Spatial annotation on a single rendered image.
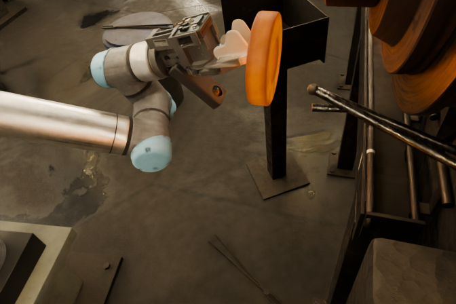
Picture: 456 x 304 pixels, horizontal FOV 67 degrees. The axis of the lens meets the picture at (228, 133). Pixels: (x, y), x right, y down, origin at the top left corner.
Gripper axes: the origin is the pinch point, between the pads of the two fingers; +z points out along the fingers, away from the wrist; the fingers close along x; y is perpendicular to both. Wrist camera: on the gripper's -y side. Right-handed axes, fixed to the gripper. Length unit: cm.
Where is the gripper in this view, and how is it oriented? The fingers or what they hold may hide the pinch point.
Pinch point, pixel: (264, 49)
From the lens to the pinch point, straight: 58.5
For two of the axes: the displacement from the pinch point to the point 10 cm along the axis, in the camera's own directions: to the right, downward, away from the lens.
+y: -3.6, -7.1, -6.0
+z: 8.9, -0.6, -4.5
